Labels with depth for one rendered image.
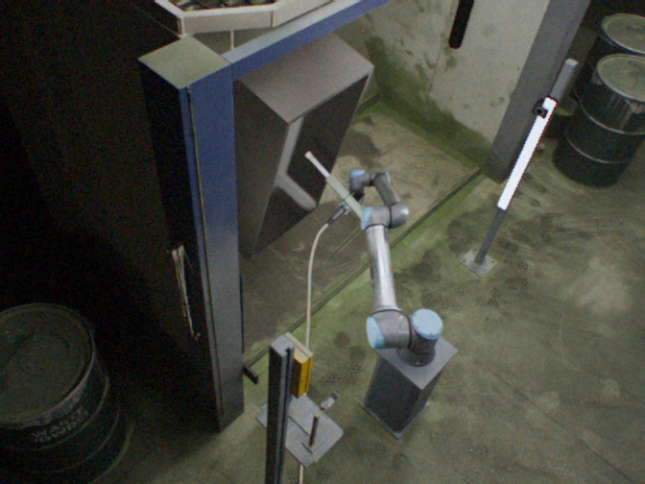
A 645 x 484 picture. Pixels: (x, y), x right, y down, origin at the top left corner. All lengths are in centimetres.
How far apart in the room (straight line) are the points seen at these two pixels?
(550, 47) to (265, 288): 241
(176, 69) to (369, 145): 338
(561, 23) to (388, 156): 160
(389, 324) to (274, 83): 120
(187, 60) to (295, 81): 106
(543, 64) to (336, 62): 186
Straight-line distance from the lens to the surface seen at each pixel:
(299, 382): 204
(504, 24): 441
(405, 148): 498
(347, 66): 289
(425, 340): 286
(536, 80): 443
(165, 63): 172
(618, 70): 505
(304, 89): 271
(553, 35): 427
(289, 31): 186
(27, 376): 285
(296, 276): 398
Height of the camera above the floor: 325
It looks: 50 degrees down
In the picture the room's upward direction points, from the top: 8 degrees clockwise
